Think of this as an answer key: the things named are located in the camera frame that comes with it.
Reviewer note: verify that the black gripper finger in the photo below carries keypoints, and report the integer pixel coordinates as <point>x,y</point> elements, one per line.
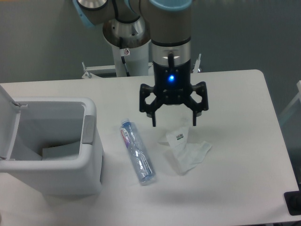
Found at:
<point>150,109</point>
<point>197,107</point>

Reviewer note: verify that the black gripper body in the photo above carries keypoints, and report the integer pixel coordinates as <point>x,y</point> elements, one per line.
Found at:
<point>172,84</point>

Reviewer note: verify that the clear plastic water bottle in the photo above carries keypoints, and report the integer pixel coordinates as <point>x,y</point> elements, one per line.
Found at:
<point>137,152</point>

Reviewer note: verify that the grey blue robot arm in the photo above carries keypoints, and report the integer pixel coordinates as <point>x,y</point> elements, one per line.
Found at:
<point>166,24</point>

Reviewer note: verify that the white plastic trash can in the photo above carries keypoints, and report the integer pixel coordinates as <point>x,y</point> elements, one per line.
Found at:
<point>58,150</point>

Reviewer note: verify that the black table corner device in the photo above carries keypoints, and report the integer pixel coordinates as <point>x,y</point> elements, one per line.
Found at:
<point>293,202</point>

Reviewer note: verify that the white pedestal base frame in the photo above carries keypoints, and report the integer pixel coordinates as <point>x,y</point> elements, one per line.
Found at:
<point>109,71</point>

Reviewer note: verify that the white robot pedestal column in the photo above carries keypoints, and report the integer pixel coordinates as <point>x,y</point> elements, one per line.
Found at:
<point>130,54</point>

